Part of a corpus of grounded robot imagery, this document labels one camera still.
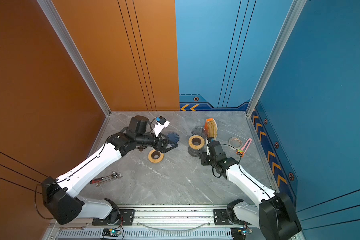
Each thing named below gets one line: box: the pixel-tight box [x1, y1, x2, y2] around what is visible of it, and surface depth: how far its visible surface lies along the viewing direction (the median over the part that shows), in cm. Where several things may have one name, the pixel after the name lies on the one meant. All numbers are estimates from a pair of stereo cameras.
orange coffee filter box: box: [204, 117, 218, 139], surface depth 102 cm
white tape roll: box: [228, 136, 243, 149], surface depth 104 cm
